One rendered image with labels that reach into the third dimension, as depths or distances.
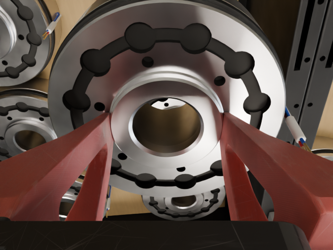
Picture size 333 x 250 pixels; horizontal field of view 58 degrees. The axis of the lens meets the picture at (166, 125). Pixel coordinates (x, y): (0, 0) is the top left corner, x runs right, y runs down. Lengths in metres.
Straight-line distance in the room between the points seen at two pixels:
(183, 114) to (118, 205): 0.30
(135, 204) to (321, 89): 0.30
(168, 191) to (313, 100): 0.11
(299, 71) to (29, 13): 0.19
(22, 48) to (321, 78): 0.22
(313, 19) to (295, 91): 0.05
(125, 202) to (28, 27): 0.27
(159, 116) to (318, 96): 0.11
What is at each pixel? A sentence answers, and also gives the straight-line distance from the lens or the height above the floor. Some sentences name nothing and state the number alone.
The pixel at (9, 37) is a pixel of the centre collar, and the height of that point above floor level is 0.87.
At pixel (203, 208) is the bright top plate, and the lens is 0.40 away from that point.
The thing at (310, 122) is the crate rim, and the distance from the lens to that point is 0.23.
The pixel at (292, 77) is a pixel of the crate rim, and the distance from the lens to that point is 0.20.
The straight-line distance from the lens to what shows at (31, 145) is 0.34.
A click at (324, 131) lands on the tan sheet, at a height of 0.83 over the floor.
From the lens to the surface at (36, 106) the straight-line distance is 0.30.
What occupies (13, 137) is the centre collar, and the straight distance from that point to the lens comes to 0.32.
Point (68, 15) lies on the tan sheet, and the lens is 0.28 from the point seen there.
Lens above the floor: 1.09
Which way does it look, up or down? 51 degrees down
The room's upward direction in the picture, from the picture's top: 177 degrees clockwise
